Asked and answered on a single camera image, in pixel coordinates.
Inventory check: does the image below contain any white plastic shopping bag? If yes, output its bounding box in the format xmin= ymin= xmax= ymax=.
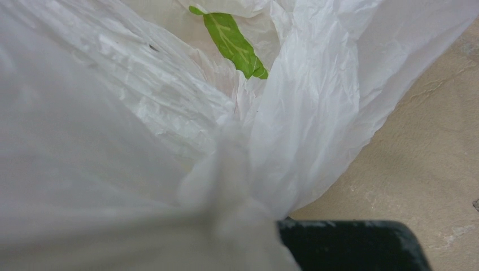
xmin=1 ymin=1 xmax=478 ymax=270

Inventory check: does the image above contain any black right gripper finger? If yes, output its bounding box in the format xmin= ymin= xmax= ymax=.
xmin=277 ymin=220 xmax=431 ymax=270

